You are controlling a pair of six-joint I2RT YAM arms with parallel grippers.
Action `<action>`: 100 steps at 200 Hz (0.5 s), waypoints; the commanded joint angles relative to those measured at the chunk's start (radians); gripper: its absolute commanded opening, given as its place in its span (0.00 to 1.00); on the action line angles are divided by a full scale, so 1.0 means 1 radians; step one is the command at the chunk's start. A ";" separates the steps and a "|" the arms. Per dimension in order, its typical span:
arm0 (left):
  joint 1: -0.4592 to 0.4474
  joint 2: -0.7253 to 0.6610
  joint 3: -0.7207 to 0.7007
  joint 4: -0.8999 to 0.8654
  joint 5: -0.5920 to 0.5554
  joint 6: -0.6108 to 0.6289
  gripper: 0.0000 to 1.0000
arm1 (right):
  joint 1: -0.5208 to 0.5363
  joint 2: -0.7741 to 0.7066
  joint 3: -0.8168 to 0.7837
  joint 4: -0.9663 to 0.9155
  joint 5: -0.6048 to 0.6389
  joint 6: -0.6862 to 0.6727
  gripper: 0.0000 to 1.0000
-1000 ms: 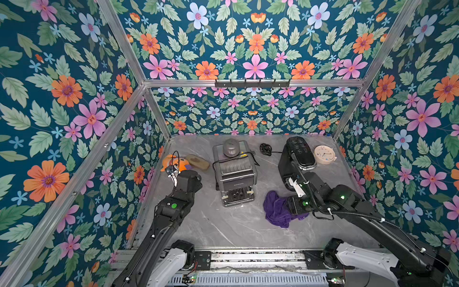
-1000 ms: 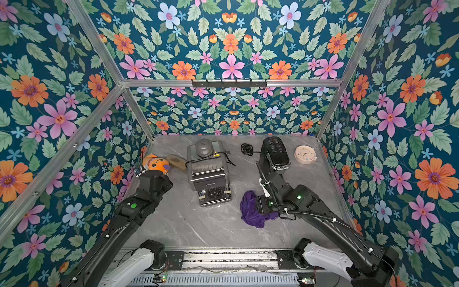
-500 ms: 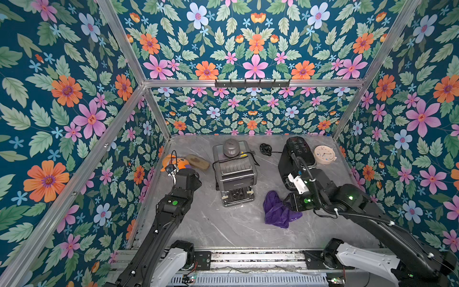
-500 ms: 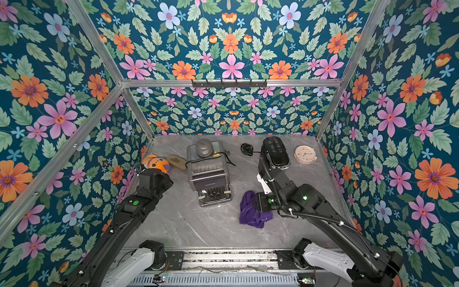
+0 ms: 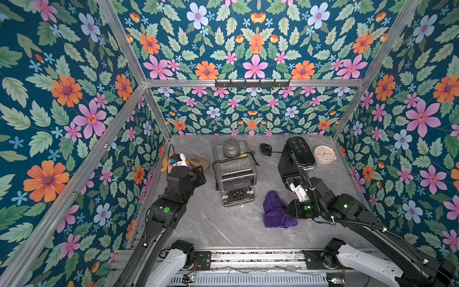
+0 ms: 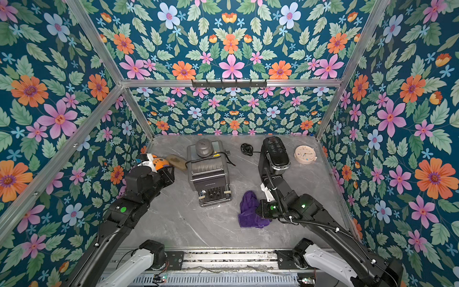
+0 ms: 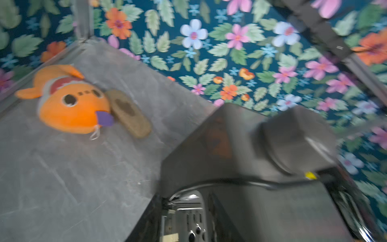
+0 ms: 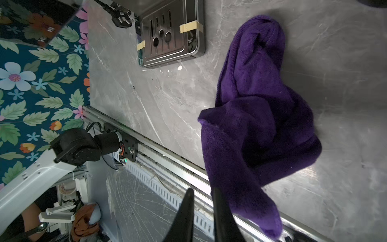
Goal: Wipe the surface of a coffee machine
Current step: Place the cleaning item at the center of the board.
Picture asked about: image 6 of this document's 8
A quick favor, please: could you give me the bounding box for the black capsule coffee machine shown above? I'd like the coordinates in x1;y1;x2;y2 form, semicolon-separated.
258;136;290;181

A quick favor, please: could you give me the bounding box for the pink round alarm clock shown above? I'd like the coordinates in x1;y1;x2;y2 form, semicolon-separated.
294;145;317;165

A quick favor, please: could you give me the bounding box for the purple microfiber cloth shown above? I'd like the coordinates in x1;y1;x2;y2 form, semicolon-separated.
238;191;271;228

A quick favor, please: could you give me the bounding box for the espresso machine black cord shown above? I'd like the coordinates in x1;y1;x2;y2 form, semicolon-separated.
185;150;237;169

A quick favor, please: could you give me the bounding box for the black hook rail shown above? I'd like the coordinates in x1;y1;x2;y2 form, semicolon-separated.
191;80;268;88

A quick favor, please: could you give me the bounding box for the coiled black power cord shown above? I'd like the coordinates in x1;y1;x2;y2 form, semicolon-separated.
240;142;261;157

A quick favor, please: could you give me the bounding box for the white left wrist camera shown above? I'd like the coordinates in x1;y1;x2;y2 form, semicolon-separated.
138;154;158;172

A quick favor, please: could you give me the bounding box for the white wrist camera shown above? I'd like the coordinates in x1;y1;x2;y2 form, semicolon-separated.
138;154;158;172
261;183;276;202

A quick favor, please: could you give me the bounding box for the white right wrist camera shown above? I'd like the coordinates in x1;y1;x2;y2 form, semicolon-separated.
261;183;276;202

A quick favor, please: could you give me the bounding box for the orange plush toy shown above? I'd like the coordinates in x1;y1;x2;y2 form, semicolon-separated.
154;157;170;171

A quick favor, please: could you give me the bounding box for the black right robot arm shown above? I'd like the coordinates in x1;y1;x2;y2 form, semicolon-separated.
257;169;404;287

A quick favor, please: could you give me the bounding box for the silver espresso coffee machine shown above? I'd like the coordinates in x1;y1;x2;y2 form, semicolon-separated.
186;138;234;207

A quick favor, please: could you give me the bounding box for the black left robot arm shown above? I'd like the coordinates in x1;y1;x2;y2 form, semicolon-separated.
63;166;175;287

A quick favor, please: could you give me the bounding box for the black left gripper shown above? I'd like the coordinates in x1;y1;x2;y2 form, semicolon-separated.
140;164;175;207

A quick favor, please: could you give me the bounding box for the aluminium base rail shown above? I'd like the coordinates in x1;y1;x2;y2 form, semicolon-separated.
76;247;386;287

